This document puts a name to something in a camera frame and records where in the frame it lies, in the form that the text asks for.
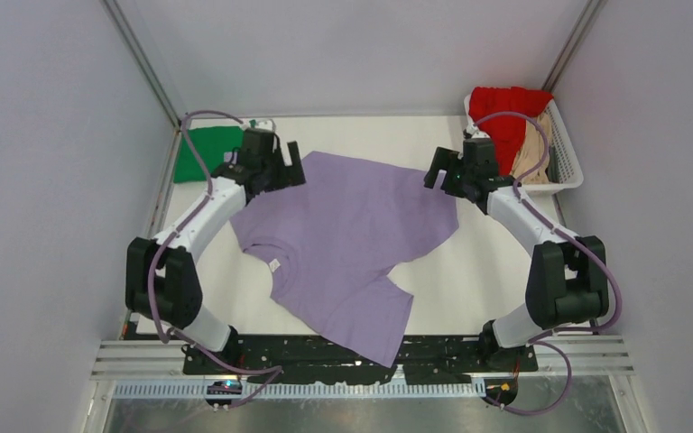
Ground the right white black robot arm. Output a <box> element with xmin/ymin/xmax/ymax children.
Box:
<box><xmin>424</xmin><ymin>139</ymin><xmax>621</xmax><ymax>371</ymax></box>

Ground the white plastic laundry basket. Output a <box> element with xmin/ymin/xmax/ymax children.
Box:
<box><xmin>463</xmin><ymin>89</ymin><xmax>583</xmax><ymax>196</ymax></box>

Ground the aluminium front frame rail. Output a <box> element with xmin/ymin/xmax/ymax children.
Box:
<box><xmin>91</xmin><ymin>335</ymin><xmax>634</xmax><ymax>401</ymax></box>

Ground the green folded t-shirt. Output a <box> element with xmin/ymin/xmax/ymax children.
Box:
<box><xmin>173</xmin><ymin>126</ymin><xmax>243</xmax><ymax>184</ymax></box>

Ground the red t-shirt in basket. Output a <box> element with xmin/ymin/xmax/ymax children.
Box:
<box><xmin>467</xmin><ymin>87</ymin><xmax>553</xmax><ymax>176</ymax></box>

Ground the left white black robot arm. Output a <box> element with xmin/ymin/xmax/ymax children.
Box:
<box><xmin>125</xmin><ymin>128</ymin><xmax>306</xmax><ymax>373</ymax></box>

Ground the beige t-shirt in basket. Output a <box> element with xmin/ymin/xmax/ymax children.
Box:
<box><xmin>509</xmin><ymin>110</ymin><xmax>552</xmax><ymax>185</ymax></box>

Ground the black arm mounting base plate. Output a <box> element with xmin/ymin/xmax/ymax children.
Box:
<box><xmin>181</xmin><ymin>334</ymin><xmax>539</xmax><ymax>387</ymax></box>

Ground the lavender purple t-shirt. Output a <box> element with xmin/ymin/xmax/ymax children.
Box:
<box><xmin>231</xmin><ymin>152</ymin><xmax>459</xmax><ymax>367</ymax></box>

